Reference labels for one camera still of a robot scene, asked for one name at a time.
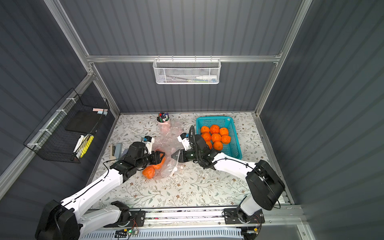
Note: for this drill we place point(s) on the black notebook in basket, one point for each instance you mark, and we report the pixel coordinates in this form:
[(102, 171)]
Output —
[(85, 122)]

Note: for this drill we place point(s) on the teal plastic basket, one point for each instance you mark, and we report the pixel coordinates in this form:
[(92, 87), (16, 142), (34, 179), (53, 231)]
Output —
[(233, 149)]

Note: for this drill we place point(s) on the white wire mesh basket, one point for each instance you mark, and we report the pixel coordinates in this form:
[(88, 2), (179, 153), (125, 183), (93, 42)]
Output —
[(187, 72)]

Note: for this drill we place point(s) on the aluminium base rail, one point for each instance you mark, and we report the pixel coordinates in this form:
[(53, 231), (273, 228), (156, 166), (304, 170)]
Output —
[(186, 216)]

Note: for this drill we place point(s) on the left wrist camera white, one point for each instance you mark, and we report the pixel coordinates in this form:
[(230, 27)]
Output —
[(148, 141)]

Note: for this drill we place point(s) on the pink pen cup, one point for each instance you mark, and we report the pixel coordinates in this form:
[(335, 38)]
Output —
[(163, 120)]

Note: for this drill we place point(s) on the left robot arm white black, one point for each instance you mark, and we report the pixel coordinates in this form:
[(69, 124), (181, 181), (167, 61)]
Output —
[(68, 219)]

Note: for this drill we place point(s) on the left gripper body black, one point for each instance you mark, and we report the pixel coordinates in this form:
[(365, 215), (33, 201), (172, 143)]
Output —
[(154, 157)]

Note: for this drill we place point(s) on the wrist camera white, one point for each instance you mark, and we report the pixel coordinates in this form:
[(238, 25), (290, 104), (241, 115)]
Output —
[(184, 140), (148, 141)]

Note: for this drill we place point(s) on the orange fruit taken out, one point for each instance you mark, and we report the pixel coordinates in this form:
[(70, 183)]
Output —
[(214, 129)]

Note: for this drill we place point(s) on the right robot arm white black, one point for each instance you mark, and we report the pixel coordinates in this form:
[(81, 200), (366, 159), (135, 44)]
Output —
[(264, 183)]

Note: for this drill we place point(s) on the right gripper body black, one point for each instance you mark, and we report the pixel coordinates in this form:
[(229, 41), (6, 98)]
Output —
[(183, 154)]

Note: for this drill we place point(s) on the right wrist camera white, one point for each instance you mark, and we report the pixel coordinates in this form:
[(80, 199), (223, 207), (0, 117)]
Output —
[(184, 140)]

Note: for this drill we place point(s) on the yellow item in black basket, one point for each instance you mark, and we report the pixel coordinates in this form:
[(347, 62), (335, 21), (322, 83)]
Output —
[(84, 145)]

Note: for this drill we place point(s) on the black wire wall basket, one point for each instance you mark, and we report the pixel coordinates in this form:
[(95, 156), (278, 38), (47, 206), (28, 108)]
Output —
[(68, 134)]

